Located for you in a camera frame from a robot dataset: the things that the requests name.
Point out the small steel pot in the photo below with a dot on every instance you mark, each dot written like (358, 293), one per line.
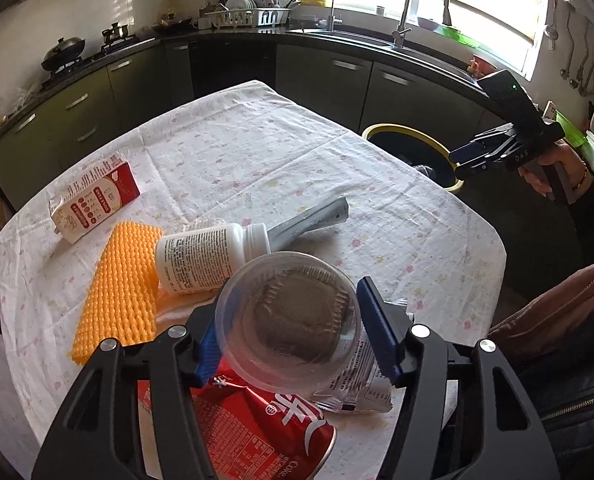
(114, 34)

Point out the orange foam fruit net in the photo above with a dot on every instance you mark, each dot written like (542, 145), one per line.
(117, 290)

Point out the white dish rack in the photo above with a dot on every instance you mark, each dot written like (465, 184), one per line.
(247, 18)

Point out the clear plastic cup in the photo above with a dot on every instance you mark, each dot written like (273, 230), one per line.
(287, 320)

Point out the white mug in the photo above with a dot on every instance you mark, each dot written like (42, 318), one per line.
(204, 23)

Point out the black gas stove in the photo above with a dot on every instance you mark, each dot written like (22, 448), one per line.
(102, 52)

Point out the clear plastic bag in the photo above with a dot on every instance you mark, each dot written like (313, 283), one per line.
(7, 107)

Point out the yellow container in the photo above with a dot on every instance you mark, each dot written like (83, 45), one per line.
(311, 2)

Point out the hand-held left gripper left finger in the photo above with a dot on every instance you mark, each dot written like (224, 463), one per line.
(204, 355)

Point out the green base cabinets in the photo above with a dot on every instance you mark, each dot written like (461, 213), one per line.
(227, 75)

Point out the person's right hand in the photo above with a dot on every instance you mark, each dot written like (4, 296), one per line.
(569, 165)

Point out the person's brown jacket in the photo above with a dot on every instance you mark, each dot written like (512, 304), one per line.
(562, 300)

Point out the red soda can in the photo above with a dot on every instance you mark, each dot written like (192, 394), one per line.
(257, 425)

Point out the red and white carton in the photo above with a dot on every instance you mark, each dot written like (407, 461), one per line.
(92, 195)

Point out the dark frying pan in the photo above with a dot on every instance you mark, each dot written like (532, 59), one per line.
(172, 23)

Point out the black zippered garment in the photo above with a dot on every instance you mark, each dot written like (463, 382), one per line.
(577, 410)

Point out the silver printed wrapper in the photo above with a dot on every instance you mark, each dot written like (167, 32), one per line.
(362, 385)

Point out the red cup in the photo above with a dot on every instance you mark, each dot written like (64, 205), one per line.
(484, 66)

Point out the hanging kitchen utensils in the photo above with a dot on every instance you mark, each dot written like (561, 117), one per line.
(584, 65)

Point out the black countertop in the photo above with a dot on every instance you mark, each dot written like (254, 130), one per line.
(237, 31)

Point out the tall steel kitchen faucet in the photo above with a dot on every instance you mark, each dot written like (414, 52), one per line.
(404, 20)

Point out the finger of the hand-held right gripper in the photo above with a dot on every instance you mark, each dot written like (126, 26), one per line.
(492, 136)
(472, 160)

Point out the green cutting board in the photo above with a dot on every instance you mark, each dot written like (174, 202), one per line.
(457, 35)

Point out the stack of white plates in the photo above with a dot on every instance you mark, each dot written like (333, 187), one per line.
(239, 2)

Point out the grey blue toothpaste tube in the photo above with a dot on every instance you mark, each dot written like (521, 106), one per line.
(312, 220)

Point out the yellow-rimmed trash bin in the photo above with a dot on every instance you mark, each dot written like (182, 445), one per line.
(402, 147)

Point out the black wok with lid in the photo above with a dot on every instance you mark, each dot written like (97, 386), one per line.
(62, 52)

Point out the steel kitchen sink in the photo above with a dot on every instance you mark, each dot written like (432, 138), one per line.
(357, 40)

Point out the small bowl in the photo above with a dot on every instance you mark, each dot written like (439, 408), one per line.
(428, 23)

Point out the white pill bottle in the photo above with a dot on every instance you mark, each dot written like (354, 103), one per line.
(197, 257)

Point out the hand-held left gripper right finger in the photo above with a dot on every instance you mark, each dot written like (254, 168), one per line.
(377, 330)

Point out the small steel faucet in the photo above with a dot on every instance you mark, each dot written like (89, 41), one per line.
(330, 15)

